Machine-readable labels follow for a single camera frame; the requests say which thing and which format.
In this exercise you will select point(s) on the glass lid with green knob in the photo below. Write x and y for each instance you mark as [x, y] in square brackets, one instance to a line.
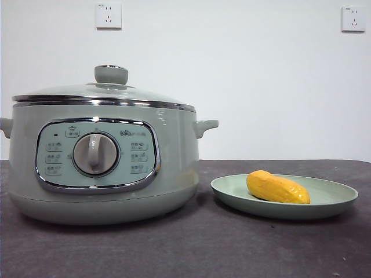
[111, 74]

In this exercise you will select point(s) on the yellow corn cob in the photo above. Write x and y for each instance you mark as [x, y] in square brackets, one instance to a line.
[275, 186]

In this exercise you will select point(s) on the pale green electric steamer pot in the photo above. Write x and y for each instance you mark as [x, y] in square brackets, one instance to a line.
[174, 162]

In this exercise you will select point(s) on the pale green round plate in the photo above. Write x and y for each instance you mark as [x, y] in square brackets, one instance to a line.
[232, 191]

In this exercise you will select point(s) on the grey round control dial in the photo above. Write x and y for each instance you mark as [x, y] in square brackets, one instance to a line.
[95, 154]

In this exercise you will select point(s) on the white wall socket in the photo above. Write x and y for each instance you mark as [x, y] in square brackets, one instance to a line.
[353, 18]
[109, 16]

